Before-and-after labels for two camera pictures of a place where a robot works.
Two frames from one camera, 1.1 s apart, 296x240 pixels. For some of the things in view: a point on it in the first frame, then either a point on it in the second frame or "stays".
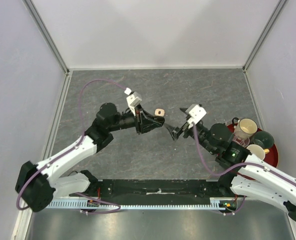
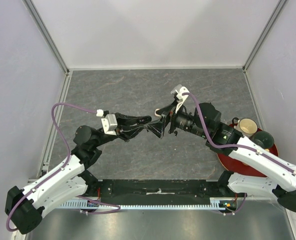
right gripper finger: (184, 110) -> (166, 109)
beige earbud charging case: (160, 112) stays
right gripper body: (198, 126) -> (173, 118)
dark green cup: (263, 138) stays
